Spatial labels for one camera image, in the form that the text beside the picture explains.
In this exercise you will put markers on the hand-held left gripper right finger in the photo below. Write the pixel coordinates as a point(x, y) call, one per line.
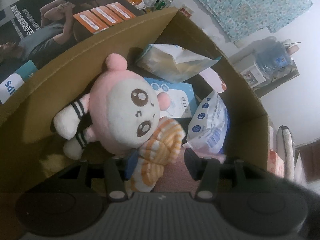
point(193, 163)

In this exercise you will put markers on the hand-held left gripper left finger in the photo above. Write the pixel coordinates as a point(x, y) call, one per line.
point(113, 180)

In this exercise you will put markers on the orange striped plush toy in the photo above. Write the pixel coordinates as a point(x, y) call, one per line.
point(160, 140)

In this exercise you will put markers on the blue white wet wipes pack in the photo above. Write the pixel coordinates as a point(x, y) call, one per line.
point(207, 122)

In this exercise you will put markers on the light blue carton box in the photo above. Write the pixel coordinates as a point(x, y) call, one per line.
point(177, 97)

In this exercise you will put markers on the pink plush doll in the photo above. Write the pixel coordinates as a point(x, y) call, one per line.
point(120, 110)

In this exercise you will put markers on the brown cardboard box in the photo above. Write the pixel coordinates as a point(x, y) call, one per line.
point(62, 62)

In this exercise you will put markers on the pink tissue box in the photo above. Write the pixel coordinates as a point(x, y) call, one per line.
point(275, 162)

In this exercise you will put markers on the rolled white checkered mat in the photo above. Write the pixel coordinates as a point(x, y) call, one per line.
point(287, 152)

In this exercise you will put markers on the white water dispenser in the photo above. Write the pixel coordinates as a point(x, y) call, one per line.
point(252, 73)

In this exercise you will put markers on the blue water jug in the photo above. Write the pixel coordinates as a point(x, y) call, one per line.
point(272, 57)

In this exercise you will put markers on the green bottle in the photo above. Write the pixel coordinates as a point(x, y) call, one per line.
point(163, 3)

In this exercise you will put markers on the floral blue cloth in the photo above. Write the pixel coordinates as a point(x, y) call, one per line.
point(237, 5)

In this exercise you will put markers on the printed appliance box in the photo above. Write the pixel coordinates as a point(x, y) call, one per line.
point(37, 25)

